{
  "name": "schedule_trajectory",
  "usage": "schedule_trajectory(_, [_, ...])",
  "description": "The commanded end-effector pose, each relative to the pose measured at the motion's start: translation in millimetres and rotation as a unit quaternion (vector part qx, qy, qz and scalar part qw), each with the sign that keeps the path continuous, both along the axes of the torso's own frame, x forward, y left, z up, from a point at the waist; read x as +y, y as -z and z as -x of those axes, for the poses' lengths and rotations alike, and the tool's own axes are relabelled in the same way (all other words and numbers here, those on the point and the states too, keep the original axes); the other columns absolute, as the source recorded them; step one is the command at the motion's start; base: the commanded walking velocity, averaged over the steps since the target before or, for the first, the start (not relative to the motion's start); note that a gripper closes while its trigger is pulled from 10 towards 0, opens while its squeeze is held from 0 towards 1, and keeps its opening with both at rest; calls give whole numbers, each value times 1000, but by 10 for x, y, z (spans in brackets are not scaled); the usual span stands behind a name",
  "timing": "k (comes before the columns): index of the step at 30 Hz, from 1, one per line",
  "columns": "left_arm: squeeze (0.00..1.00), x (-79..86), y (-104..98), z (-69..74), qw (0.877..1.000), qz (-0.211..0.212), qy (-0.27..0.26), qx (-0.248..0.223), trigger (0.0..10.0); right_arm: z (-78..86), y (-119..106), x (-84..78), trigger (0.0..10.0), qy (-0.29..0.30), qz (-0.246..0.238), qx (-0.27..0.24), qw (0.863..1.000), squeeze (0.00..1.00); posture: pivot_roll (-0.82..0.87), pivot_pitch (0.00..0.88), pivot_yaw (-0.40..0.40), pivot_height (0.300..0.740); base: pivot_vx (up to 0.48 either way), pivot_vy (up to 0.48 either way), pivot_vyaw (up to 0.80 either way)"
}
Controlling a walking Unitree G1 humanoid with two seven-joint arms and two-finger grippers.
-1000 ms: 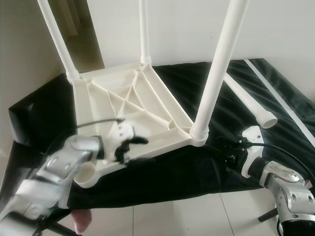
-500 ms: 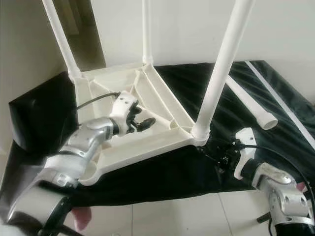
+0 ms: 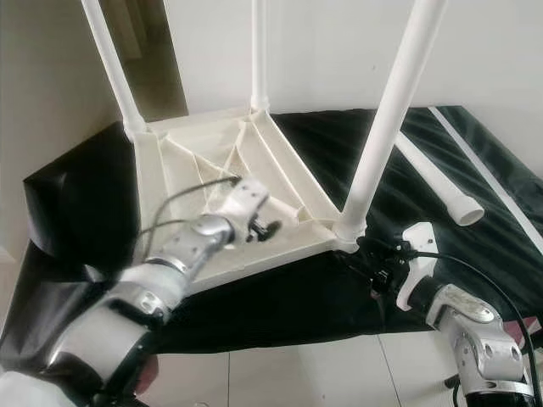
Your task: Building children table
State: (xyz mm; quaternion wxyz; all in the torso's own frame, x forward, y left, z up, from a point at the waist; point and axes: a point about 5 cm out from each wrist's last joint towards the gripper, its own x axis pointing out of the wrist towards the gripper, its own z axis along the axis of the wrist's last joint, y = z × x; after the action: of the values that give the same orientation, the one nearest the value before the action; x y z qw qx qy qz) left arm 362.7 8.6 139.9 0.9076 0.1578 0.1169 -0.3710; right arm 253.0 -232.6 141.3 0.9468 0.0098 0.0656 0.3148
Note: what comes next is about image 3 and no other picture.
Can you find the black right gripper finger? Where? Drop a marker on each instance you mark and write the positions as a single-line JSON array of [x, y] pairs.
[[366, 251], [378, 280]]

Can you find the white plastic table top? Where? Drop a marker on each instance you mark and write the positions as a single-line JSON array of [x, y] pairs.
[[187, 148]]

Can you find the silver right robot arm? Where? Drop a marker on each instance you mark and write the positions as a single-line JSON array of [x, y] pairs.
[[475, 335]]

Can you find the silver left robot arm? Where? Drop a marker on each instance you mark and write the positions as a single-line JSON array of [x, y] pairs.
[[136, 305]]

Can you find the white tape strip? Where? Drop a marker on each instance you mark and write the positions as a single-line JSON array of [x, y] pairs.
[[488, 170]]

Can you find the pink rounded object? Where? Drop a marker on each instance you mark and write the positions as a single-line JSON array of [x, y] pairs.
[[148, 379], [528, 328]]

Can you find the black tablecloth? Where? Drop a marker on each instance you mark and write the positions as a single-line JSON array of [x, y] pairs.
[[68, 212]]

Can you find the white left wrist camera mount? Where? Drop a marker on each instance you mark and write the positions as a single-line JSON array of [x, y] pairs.
[[246, 199]]

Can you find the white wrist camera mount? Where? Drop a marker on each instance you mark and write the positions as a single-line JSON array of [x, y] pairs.
[[246, 199], [420, 253]]

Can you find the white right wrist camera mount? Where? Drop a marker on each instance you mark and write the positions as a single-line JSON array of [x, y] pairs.
[[420, 253]]

